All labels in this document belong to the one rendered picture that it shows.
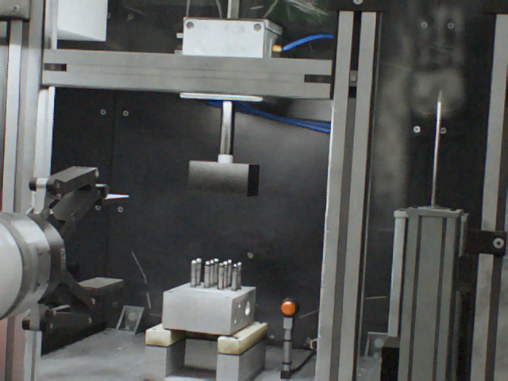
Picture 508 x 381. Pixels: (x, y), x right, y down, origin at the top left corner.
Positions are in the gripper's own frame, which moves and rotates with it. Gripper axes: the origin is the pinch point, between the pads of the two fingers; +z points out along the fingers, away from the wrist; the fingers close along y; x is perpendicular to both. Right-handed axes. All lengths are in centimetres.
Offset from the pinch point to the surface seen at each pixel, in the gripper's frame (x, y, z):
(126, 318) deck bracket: 22, -19, 64
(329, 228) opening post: -19.2, 1.5, 21.4
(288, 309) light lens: -10.7, -11.5, 41.0
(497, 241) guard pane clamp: -38.2, 1.6, 21.0
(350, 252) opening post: -21.8, -1.0, 21.4
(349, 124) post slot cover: -20.8, 13.8, 21.5
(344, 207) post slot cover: -20.8, 4.1, 21.5
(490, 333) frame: -38.2, -8.9, 22.2
